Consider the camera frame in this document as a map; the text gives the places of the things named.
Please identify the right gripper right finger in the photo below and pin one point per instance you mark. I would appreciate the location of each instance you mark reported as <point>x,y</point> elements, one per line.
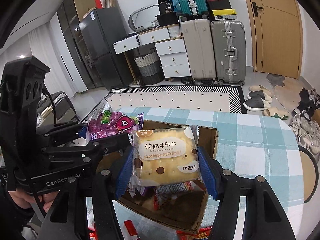
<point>265,217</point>

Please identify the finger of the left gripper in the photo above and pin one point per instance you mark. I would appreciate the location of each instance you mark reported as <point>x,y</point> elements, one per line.
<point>116,143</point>

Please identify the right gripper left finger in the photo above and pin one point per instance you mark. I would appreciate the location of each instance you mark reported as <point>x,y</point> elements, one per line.
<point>67,217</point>

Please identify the purple snack bag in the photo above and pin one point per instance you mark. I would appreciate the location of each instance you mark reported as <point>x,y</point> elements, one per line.
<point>111,123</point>

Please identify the cracker snack pack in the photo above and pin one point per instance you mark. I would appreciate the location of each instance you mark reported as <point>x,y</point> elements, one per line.
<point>165,156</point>

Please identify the person's left hand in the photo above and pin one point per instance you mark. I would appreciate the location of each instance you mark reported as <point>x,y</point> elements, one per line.
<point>24,200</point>

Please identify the red snack pack left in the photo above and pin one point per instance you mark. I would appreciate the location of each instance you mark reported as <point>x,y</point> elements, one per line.
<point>129,231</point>

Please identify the red snack pack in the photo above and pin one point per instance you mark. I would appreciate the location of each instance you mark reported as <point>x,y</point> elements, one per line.
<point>203,234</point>
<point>129,231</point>

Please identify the red snack pack right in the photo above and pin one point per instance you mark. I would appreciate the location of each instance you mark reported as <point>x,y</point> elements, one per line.
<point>203,234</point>

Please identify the round stool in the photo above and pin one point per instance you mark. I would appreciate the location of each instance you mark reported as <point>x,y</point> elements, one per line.
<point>310,173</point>

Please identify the cardboard SF box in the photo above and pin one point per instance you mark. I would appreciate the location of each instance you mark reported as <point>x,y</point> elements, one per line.
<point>178,206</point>

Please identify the woven laundry basket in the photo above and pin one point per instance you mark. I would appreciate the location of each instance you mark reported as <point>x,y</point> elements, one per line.
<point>150,68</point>

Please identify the beige slippers pair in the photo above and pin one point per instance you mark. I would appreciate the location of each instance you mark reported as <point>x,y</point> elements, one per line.
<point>272,111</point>

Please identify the black slippers pair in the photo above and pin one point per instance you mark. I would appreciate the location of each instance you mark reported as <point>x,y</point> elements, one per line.
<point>257,101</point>

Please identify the black refrigerator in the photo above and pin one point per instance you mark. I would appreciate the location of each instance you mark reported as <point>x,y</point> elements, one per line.
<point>101,28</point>

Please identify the white drawer desk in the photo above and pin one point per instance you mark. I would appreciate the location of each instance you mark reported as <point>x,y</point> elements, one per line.
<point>170,48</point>

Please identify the oval mirror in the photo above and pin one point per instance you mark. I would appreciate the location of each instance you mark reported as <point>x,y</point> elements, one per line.
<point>144,18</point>

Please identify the dark glass cabinet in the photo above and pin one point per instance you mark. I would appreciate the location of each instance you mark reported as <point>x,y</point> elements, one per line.
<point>70,15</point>

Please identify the beige suitcase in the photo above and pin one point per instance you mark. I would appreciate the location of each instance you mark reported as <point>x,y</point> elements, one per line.
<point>199,46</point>

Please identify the silver suitcase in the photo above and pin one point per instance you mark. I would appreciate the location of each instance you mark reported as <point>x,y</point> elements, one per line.
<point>230,51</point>

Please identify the stack of shoe boxes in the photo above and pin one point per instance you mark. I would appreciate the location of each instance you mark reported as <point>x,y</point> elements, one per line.
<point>221,10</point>

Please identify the wooden door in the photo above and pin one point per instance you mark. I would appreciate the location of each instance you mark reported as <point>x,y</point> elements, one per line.
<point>277,36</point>

